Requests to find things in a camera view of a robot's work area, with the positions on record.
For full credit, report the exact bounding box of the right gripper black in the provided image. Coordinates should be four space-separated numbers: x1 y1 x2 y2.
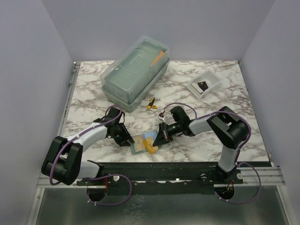
153 122 182 147

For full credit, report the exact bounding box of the green leather card holder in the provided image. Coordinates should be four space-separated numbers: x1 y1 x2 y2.
130 131 159 155

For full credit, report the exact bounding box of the gold credit card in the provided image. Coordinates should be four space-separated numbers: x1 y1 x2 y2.
143 136 158 154

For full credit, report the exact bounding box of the white card tray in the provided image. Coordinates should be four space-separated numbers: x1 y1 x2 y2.
187 69 222 99

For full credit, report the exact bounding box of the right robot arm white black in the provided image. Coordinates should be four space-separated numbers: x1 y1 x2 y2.
152 106 251 184

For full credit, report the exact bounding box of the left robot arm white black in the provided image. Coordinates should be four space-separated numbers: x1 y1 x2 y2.
41 105 134 186

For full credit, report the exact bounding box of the gold card in holder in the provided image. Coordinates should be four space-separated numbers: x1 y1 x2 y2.
133 135 146 153

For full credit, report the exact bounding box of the stack of cards in tray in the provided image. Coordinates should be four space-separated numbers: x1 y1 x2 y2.
191 82 203 95

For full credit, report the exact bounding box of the black VIP card in tray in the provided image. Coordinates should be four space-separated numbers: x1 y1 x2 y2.
198 81 209 92

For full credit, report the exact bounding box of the yellow black small screwdriver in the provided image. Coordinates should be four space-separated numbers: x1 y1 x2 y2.
147 98 158 109

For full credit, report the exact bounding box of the clear plastic storage box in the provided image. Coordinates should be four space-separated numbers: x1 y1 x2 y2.
100 36 170 112

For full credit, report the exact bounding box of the orange tool inside box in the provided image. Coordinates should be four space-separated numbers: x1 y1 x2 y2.
151 50 165 66

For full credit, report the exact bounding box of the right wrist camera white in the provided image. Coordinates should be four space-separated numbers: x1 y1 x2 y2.
157 110 169 123

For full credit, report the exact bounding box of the black front mounting rail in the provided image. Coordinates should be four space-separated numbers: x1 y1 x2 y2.
77 161 244 196

